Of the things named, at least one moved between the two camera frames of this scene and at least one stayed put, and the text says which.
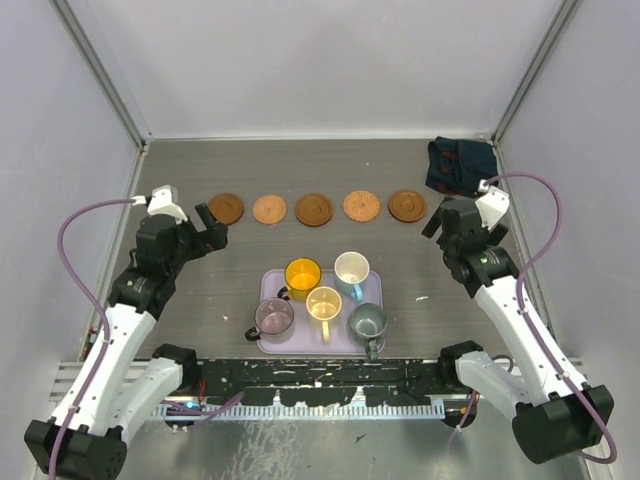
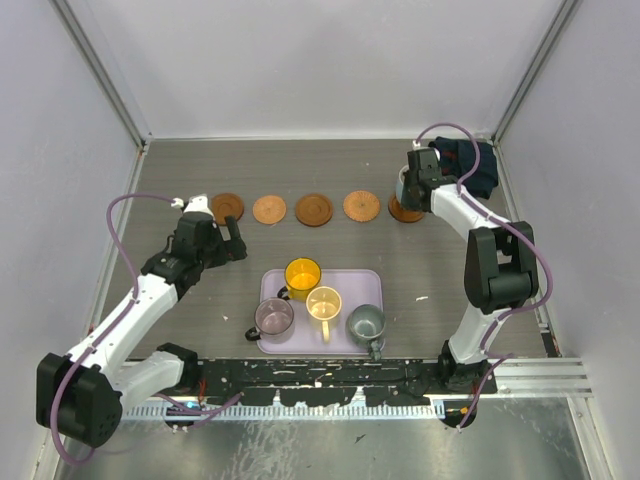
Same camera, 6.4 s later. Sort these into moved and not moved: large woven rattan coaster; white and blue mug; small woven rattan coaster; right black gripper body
Moved: white and blue mug; right black gripper body
Not moved: small woven rattan coaster; large woven rattan coaster
